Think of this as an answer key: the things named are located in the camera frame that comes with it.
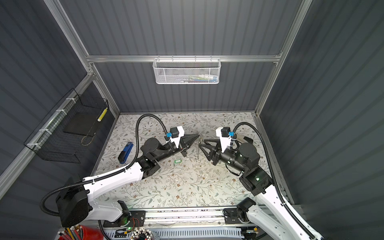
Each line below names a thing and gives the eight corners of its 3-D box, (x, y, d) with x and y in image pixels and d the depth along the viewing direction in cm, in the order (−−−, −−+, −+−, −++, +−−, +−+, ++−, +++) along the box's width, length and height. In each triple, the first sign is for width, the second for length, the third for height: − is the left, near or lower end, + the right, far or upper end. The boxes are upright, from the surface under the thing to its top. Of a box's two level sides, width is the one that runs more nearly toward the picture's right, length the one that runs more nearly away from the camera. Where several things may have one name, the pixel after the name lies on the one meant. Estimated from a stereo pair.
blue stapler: (118, 162, 95) (115, 160, 92) (129, 144, 104) (127, 141, 101) (124, 164, 95) (121, 161, 92) (134, 145, 104) (132, 142, 101)
